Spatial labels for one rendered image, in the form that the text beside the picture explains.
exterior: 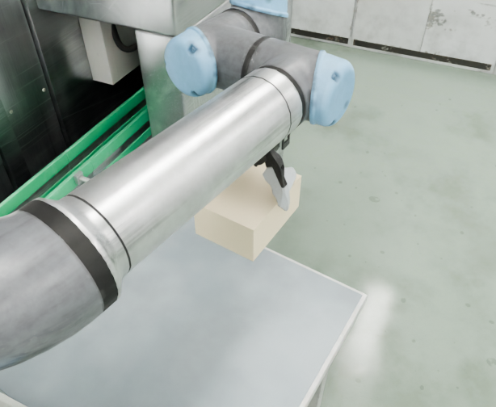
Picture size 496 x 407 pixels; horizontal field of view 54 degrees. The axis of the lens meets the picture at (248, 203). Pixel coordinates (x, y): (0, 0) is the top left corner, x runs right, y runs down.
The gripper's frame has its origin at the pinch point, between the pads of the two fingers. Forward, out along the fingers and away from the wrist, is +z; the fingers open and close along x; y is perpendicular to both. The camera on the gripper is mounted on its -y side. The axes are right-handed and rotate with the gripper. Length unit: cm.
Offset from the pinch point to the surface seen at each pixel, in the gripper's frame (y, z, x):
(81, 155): 7, 18, 55
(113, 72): 30, 7, 63
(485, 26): 303, 75, 4
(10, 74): 3, -3, 67
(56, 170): -2, 16, 54
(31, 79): 8, 1, 68
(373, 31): 293, 92, 77
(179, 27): 21.9, -15.7, 31.1
